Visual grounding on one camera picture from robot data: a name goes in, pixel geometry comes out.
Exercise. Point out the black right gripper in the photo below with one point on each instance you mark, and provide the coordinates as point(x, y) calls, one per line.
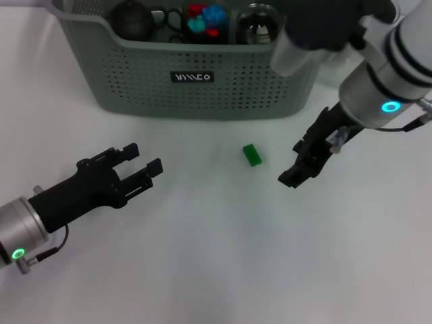
point(320, 141)

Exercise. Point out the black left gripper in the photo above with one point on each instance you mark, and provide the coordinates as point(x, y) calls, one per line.
point(77, 199)

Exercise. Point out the green rectangular toy brick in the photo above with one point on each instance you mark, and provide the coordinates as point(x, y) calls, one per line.
point(252, 155)

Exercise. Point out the teal square toy plate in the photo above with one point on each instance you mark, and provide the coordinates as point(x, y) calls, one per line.
point(196, 26)

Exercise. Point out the red sloped toy brick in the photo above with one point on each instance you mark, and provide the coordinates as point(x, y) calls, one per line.
point(212, 33)

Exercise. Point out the dark red curved toy brick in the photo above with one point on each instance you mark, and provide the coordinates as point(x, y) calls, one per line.
point(194, 10)

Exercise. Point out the blue square toy plate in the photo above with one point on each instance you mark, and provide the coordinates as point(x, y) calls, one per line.
point(214, 13)

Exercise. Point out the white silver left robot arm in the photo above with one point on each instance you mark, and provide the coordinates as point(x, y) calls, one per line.
point(18, 229)

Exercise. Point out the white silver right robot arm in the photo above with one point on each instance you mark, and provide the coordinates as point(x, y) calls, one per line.
point(388, 67)

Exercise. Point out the grey-green perforated storage bin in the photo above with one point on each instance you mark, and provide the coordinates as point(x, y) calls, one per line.
point(202, 84)

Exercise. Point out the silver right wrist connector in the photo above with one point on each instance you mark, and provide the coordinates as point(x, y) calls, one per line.
point(338, 138)

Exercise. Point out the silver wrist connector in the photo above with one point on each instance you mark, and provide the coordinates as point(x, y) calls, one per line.
point(37, 189)
point(338, 138)

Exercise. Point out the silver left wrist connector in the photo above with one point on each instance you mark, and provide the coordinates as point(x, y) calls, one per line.
point(37, 189)

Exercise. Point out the dark clay teapot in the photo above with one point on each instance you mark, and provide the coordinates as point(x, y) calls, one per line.
point(130, 22)

